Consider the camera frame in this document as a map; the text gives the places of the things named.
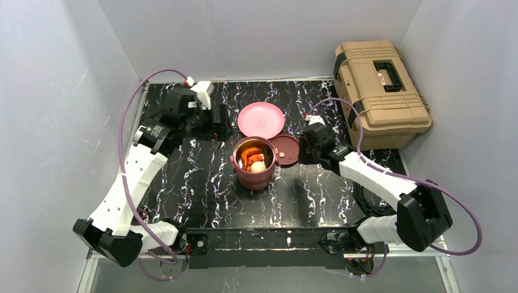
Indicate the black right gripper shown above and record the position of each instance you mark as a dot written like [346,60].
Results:
[305,149]

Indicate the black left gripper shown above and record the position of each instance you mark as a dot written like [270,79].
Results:
[220,122]

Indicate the dark red round lid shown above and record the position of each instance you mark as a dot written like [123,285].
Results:
[288,149]

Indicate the white boiled egg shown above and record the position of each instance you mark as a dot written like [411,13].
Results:
[257,167]

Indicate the orange fried food piece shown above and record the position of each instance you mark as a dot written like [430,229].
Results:
[249,156]

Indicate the red steel lunch bowl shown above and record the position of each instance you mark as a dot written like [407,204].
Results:
[270,154]
[254,181]

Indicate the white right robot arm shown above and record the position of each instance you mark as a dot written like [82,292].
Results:
[421,214]

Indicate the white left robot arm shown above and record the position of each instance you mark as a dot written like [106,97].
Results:
[115,229]

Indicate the pink plate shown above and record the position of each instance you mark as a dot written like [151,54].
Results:
[261,119]

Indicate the tan plastic tool case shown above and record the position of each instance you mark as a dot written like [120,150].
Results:
[382,107]

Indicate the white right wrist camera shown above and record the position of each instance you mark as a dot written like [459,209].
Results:
[313,119]

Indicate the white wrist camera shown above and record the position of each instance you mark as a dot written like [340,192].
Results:
[203,90]
[313,119]

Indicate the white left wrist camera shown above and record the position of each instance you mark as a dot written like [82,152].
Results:
[203,90]

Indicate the aluminium front frame rail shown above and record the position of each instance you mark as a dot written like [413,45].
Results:
[301,260]

